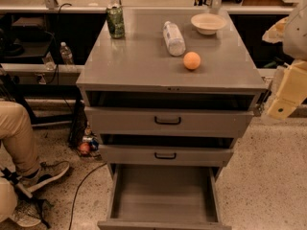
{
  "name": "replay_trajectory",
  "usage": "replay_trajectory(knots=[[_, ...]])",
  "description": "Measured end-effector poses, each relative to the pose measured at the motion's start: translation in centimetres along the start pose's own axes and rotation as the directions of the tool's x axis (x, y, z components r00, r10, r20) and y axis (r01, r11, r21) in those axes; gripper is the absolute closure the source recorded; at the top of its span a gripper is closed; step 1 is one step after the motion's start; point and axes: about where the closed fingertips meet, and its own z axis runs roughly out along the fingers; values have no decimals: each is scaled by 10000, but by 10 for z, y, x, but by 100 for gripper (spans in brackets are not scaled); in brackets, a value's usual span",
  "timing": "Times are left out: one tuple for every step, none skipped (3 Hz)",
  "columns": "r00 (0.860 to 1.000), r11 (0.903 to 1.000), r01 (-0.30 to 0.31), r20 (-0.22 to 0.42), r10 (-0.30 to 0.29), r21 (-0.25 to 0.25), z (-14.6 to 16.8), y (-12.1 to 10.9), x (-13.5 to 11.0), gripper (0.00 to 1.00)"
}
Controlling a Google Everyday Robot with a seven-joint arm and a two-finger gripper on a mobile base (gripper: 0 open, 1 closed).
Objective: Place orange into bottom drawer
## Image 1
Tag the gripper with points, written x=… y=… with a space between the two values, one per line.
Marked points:
x=296 y=35

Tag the orange fruit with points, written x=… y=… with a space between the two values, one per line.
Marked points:
x=192 y=61

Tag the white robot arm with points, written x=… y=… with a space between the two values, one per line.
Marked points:
x=291 y=31

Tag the grey drawer cabinet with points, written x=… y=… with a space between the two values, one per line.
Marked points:
x=137 y=71

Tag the bottom grey drawer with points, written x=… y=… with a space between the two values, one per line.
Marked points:
x=163 y=198

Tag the grey drawer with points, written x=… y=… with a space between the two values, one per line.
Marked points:
x=168 y=122
x=163 y=198
x=169 y=156

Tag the middle grey drawer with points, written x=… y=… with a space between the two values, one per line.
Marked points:
x=169 y=156

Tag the top grey drawer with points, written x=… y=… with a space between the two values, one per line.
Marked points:
x=168 y=122

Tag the white bowl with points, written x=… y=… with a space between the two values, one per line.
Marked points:
x=208 y=23

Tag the lying clear plastic bottle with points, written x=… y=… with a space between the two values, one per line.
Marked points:
x=173 y=39

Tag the green soda can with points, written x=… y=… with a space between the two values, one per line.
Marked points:
x=115 y=20

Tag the blue can on floor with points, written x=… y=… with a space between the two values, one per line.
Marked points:
x=92 y=141

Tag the red apple on floor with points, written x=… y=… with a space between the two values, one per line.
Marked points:
x=84 y=148

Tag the standing water bottle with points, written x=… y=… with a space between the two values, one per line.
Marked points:
x=66 y=54

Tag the clear plastic cup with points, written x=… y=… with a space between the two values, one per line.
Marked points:
x=49 y=62

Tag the grey sneaker upper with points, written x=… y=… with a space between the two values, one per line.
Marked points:
x=45 y=175

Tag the grey sneaker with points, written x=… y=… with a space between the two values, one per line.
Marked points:
x=45 y=175
x=27 y=213

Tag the person leg khaki trousers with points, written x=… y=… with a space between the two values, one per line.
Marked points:
x=17 y=135

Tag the grey sneaker lower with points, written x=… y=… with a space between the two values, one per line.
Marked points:
x=27 y=213

